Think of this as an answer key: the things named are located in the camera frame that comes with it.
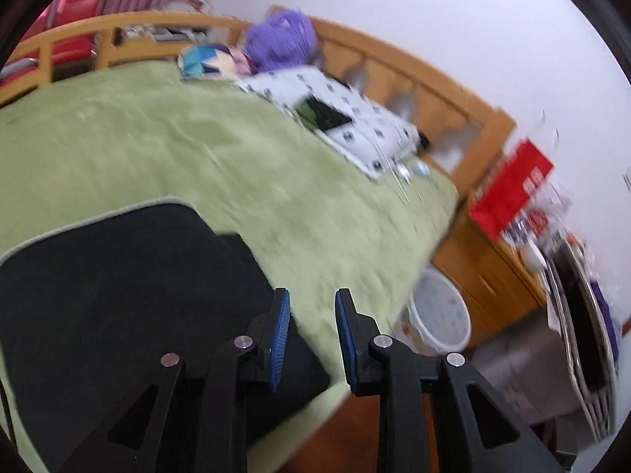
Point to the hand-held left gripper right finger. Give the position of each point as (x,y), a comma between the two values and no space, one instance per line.
(345,345)

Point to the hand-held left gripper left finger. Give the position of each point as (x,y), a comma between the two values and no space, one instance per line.
(278,340)

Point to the black pants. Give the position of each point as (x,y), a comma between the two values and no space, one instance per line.
(123,295)

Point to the white plastic bucket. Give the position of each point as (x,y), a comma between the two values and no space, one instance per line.
(441,310)

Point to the wooden nightstand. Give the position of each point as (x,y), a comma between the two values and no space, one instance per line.
(483,276)

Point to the grey box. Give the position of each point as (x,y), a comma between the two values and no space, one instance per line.
(522,369)

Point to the green fleece blanket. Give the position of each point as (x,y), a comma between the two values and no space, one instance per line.
(197,157)

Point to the white floral pillow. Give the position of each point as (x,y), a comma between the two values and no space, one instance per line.
(365,133)

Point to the red box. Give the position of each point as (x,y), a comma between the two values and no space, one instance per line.
(507,192)

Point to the black smartphone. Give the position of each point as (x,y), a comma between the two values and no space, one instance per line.
(323,114)

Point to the black framed panel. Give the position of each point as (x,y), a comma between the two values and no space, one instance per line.
(584,315)

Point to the geometric patterned pillow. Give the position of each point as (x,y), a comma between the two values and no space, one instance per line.
(212,61)

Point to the purple plush toy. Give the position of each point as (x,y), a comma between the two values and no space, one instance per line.
(283,39)

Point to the pile of papers and boxes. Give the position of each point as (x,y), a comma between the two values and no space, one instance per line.
(167,15)

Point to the wooden bed frame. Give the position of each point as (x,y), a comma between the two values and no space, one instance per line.
(443,93)

